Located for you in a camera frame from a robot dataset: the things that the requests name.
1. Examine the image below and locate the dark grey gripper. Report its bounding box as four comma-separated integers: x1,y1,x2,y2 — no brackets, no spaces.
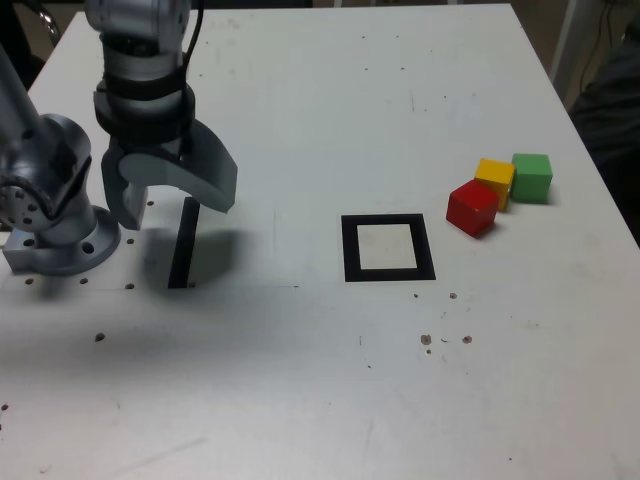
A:
101,118,240,232

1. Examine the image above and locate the red cube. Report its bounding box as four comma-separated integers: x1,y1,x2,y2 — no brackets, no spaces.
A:
445,179,500,239

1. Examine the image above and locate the yellow cube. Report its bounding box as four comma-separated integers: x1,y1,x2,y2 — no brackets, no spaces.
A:
473,158,517,213

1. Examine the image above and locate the green cube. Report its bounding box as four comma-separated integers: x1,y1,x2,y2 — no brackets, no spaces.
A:
508,152,554,205

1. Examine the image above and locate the black tape square outline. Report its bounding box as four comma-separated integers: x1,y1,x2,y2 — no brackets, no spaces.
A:
340,213,437,284

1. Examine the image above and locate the black tape strip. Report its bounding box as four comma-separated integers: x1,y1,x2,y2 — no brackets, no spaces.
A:
167,197,201,290

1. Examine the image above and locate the person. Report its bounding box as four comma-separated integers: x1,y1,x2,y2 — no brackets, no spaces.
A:
569,34,640,241

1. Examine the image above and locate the chrome chair frame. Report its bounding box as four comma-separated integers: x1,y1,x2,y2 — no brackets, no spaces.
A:
38,9,62,40

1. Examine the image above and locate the white metal post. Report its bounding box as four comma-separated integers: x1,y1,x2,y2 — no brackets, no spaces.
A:
548,0,594,109

